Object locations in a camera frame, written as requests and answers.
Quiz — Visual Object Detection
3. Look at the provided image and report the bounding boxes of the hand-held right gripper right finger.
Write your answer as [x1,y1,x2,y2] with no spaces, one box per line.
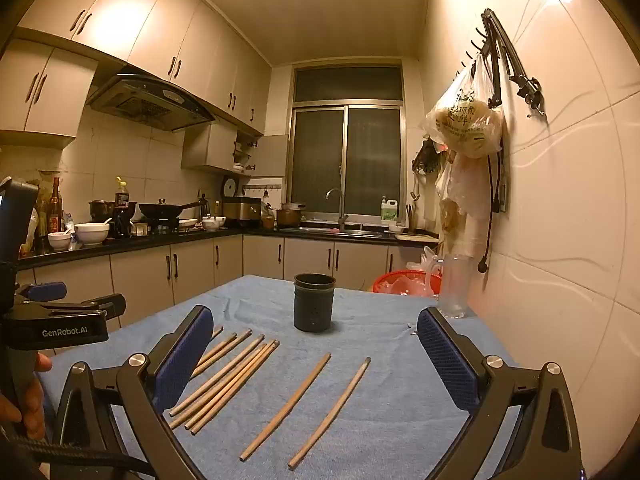
[416,306,586,480]

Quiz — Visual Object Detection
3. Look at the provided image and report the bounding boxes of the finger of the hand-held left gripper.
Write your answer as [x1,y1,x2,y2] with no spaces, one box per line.
[47,293,127,322]
[17,281,68,306]

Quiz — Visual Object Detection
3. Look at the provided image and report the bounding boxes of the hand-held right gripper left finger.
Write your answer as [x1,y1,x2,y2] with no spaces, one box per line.
[52,304,216,480]

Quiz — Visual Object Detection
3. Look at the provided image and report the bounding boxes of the bunch of wooden chopsticks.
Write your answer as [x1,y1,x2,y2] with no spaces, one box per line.
[169,326,281,436]

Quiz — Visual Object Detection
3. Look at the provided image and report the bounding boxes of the single wooden chopstick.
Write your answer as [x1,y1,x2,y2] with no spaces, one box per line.
[287,356,372,471]
[239,352,332,462]

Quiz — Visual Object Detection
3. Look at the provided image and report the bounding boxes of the dark chopstick holder cup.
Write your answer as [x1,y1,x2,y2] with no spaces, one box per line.
[293,273,336,333]

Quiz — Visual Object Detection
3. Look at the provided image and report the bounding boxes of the person's left hand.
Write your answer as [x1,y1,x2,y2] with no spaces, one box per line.
[0,352,53,441]

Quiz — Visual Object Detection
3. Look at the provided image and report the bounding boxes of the large white bowl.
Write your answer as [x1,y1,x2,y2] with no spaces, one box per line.
[75,221,110,247]

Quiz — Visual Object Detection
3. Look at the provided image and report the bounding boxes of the clear glass pitcher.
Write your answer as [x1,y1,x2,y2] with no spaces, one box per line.
[431,255,473,319]

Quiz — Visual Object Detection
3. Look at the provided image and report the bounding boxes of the black kitchen countertop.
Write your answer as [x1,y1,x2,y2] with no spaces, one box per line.
[17,227,441,271]

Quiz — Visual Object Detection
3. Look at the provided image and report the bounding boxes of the brown sauce bottle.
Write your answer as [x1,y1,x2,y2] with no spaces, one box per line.
[48,176,65,233]

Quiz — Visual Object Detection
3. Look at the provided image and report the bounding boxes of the blue tablecloth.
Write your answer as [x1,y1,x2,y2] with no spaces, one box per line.
[37,274,521,480]

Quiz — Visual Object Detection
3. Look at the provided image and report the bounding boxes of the red plastic basket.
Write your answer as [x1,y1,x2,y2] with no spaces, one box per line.
[374,270,443,297]

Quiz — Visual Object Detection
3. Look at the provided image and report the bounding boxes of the lower kitchen cabinets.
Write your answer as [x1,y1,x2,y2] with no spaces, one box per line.
[20,234,426,328]

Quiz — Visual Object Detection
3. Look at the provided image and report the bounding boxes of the kitchen cabinets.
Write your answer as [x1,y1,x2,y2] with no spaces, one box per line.
[20,234,426,328]
[17,0,273,136]

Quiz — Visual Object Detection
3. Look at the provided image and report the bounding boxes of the white plastic bag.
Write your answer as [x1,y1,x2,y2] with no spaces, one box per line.
[406,246,443,286]

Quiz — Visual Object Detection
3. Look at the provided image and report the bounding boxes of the black wok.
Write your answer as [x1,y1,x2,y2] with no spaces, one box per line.
[138,198,208,224]

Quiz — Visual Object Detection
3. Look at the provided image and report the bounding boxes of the metal rice cooker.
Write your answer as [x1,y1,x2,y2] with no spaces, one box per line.
[222,197,262,222]

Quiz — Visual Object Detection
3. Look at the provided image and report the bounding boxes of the hanging crumpled plastic bags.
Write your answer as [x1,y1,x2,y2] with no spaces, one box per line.
[435,152,493,256]

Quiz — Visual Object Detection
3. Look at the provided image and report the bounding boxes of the brown cooking pot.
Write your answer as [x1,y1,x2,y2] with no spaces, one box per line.
[276,202,307,228]

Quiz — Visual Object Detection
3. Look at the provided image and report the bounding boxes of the metal sink faucet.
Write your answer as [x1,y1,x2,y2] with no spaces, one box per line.
[326,188,349,233]

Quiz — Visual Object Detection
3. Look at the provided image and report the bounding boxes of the small upper cabinet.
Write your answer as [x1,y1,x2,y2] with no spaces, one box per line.
[0,39,99,150]

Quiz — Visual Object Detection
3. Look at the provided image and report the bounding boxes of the hanging dark cloth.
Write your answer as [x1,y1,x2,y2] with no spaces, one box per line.
[412,137,446,173]

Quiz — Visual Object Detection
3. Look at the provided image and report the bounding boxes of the black range hood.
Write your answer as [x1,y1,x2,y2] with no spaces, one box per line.
[86,74,217,133]

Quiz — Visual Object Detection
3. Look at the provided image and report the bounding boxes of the kitchen window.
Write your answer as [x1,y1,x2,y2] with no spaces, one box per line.
[289,60,407,221]

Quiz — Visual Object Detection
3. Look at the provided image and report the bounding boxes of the hanging clear plastic bag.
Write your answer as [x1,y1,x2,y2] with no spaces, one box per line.
[425,55,505,157]

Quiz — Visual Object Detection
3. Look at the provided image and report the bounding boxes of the upper kitchen cabinets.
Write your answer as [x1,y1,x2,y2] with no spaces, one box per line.
[17,0,273,136]

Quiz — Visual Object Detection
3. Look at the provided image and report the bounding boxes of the black power cable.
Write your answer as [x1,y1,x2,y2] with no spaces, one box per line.
[477,152,507,274]

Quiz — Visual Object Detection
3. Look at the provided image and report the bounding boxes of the open wall cabinet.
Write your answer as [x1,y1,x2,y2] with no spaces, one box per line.
[181,122,290,177]

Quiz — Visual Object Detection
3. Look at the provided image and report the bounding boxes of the black wall hook rack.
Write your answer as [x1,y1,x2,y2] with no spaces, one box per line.
[462,8,547,123]

